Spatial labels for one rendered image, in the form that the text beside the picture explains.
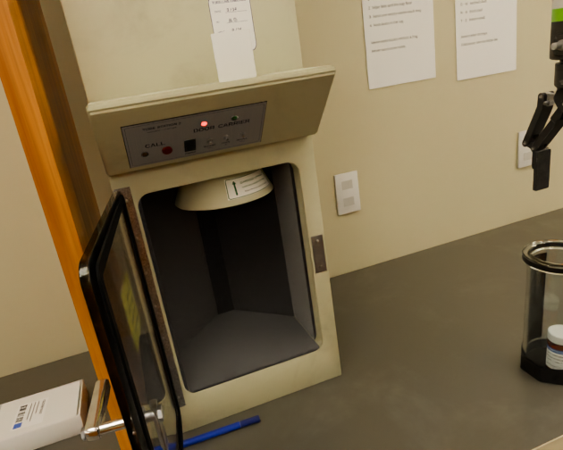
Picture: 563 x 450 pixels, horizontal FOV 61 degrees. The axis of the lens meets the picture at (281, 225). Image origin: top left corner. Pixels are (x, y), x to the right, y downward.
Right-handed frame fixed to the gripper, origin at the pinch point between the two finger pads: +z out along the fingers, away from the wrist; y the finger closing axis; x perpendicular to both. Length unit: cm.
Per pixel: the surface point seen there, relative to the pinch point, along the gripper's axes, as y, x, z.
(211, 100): -7, -56, -23
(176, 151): -13, -60, -17
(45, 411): -31, -92, 29
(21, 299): -60, -96, 18
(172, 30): -17, -57, -32
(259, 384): -16, -54, 28
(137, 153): -12, -66, -17
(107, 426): 11, -76, 5
